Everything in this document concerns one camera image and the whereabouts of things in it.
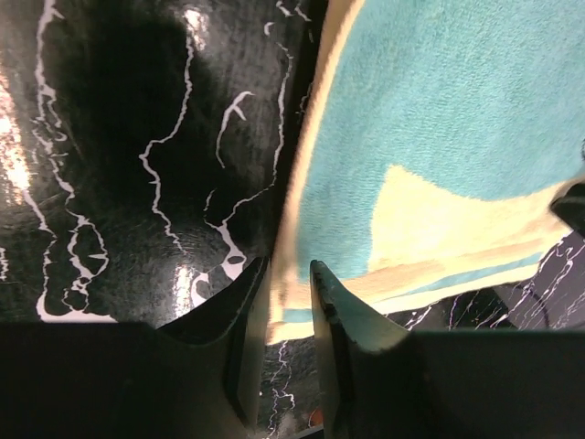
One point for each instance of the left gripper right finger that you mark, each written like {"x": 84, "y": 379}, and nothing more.
{"x": 380, "y": 380}

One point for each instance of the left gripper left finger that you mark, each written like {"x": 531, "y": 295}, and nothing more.
{"x": 198, "y": 376}

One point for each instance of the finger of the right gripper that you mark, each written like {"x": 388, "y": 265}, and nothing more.
{"x": 569, "y": 204}

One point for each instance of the yellow green towel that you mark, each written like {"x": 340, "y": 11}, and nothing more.
{"x": 437, "y": 135}

